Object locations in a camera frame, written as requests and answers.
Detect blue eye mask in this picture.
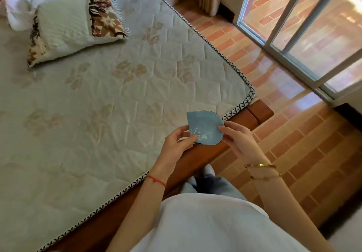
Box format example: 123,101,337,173
186,110,225,146

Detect floral fringed pillow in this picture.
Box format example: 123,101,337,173
27,0,128,68

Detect red-brown wooden bed frame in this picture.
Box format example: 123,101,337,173
0,0,274,252

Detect white framed sliding glass door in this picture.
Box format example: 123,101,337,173
236,0,362,101

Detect white shirt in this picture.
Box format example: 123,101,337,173
130,194,311,252

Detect white quilted mattress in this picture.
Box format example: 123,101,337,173
0,0,256,252

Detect blue jeans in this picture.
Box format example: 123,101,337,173
179,174,248,201

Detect crumpled white cloth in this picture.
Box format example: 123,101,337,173
5,0,58,32

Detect person's right forearm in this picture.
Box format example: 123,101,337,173
250,164,330,252

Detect red string bracelet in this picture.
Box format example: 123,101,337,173
146,174,167,188

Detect person's left forearm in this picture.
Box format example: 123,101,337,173
106,175,167,252

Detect gold bangle bracelet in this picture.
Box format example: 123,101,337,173
244,163,277,169

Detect thin gold chain bracelet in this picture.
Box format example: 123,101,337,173
250,169,282,181

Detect person's left hand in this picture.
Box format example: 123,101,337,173
152,124,198,178

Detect person's right hand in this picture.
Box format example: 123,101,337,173
217,120,272,167

